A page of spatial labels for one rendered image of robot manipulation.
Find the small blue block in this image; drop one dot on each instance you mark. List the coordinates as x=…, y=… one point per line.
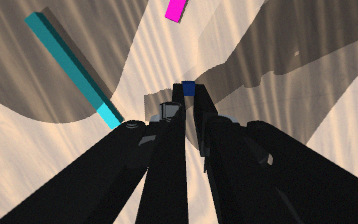
x=188, y=88

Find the turquoise rod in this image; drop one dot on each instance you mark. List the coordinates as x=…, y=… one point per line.
x=50, y=38

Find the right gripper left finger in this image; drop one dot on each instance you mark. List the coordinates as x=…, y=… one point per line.
x=95, y=187

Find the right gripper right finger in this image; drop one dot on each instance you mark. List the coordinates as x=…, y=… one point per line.
x=315, y=189

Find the small magenta block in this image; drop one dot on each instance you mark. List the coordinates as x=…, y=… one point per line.
x=174, y=10

